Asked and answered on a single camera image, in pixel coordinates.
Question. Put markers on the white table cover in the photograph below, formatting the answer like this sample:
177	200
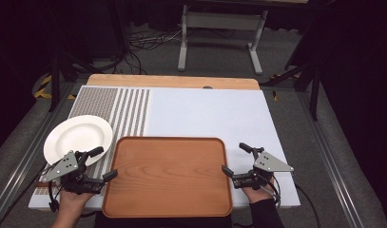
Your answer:
207	114

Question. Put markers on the yellow black hazard tape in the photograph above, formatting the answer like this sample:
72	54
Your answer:
275	91
43	88

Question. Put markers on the person's left hand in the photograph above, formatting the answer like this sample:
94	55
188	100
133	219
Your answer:
72	200

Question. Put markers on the striped woven placemat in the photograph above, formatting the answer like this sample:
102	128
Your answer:
124	107

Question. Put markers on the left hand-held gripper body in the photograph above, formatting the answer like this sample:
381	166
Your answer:
67	165

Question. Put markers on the light wooden table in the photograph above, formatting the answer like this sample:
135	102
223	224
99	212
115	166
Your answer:
169	81

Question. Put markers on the black tripod stand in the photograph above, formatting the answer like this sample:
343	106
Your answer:
310	82
56	79

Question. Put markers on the white round plate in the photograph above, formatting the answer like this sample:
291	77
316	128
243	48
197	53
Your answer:
78	134

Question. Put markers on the aluminium floor rail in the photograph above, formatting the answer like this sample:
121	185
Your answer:
330	164
26	155

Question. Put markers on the white metal stand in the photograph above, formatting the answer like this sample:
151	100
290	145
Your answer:
222	21

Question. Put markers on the brown wooden tray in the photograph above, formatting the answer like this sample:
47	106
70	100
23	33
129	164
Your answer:
167	177

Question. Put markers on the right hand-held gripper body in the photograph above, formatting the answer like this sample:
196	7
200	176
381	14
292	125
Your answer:
270	164

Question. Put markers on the person's right hand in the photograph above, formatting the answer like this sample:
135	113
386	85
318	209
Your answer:
256	194

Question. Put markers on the dark table grommet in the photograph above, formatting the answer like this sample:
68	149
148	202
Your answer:
207	87

